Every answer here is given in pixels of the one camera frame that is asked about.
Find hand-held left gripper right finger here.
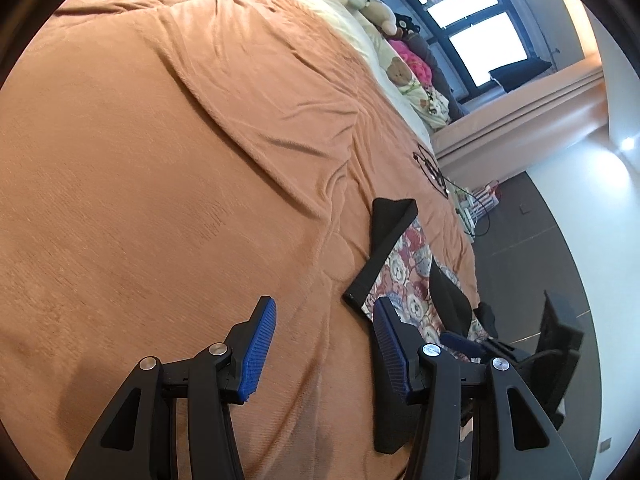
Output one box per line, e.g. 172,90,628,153
372,296,583,480

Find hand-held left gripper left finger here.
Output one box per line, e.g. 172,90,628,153
65,296,277,480

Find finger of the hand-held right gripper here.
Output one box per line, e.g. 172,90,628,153
440,331,531,362

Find black pants with printed lining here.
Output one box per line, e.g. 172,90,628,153
342,197,501,453

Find white rack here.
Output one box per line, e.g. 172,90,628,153
455,182,501,236

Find peach curtain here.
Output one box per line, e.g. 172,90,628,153
432,60,621,186

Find orange blanket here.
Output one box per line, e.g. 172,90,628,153
0,0,478,480

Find printed pillow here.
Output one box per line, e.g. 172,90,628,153
377,40,451,131

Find blue hanging cloth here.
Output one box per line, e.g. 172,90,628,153
489,57,553,93

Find dark grey cloth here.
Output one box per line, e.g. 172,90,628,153
415,35,468,121

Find pink cloth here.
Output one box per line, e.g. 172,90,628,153
390,40,433,86

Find dark framed window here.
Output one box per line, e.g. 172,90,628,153
385,0,556,106

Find black plush toy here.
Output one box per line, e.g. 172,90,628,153
392,12,421,41

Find grey plush toy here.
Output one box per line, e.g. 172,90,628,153
345,0,398,36

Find black cable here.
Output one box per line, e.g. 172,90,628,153
412,144,451,201

